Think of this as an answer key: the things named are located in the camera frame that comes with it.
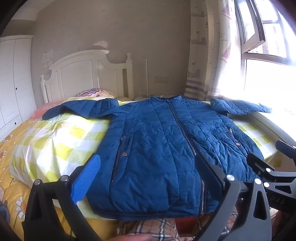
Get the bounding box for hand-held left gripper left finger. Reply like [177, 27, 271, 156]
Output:
[22, 154, 109, 241]

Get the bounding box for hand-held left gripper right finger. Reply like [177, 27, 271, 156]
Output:
[194, 154, 272, 241]

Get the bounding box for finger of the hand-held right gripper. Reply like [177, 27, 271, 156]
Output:
[246, 152, 278, 179]
[275, 140, 296, 161]

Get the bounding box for blue quilted jacket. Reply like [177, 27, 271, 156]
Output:
[42, 95, 272, 220]

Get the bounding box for grey window sill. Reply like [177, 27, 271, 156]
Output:
[231, 109, 296, 149]

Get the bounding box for yellow-green checked blanket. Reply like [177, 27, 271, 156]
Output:
[9, 97, 285, 219]

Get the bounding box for floral patterned pillow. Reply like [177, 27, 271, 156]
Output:
[75, 88, 102, 98]

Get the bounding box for yellow floral quilt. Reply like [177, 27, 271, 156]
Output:
[0, 120, 77, 241]

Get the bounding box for beige pillow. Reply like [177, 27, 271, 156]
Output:
[99, 90, 116, 99]

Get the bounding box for plaid pants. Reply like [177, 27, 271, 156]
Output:
[117, 209, 238, 241]

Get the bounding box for white wooden headboard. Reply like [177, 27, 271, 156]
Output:
[40, 50, 134, 103]

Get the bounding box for white wardrobe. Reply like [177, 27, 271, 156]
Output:
[0, 35, 37, 142]

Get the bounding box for window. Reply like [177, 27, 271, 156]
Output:
[233, 0, 296, 112]

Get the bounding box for printed curtain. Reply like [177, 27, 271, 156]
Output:
[186, 0, 245, 101]

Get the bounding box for red bed frame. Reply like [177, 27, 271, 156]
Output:
[174, 214, 214, 234]

